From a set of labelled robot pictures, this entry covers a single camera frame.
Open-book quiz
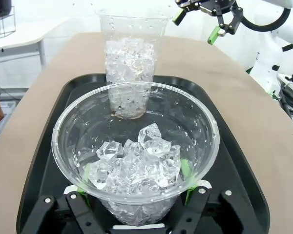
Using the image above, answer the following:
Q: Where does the black wire basket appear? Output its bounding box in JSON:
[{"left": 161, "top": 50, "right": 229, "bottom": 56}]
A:
[{"left": 0, "top": 6, "right": 17, "bottom": 41}]

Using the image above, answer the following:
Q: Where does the white side table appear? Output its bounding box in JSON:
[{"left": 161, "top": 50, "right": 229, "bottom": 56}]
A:
[{"left": 0, "top": 18, "right": 69, "bottom": 66}]

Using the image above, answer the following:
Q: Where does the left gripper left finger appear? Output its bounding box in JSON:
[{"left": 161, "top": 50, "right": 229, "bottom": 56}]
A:
[{"left": 26, "top": 162, "right": 105, "bottom": 234}]

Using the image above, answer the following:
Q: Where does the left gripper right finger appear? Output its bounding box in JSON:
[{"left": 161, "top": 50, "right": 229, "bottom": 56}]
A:
[{"left": 175, "top": 159, "right": 253, "bottom": 234}]

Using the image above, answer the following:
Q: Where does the white equipment box with cables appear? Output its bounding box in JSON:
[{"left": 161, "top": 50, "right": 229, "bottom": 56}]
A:
[{"left": 277, "top": 70, "right": 293, "bottom": 117}]

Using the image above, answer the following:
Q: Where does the black plastic serving tray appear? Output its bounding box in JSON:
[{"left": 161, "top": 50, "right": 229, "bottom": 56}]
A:
[{"left": 18, "top": 73, "right": 271, "bottom": 234}]

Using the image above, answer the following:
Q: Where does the clear plastic storage bin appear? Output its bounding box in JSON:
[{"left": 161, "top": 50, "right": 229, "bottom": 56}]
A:
[{"left": 0, "top": 100, "right": 18, "bottom": 116}]

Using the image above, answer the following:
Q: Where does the clear plastic cup with ice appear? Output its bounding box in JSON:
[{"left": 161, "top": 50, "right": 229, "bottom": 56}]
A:
[
  {"left": 95, "top": 9, "right": 174, "bottom": 120},
  {"left": 51, "top": 81, "right": 220, "bottom": 226}
]

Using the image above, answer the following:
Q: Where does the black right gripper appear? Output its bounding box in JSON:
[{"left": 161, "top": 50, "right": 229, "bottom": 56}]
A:
[{"left": 172, "top": 0, "right": 244, "bottom": 45}]

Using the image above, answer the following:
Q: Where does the black corrugated cable conduit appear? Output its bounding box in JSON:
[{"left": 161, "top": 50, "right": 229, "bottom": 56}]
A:
[{"left": 239, "top": 0, "right": 292, "bottom": 32}]

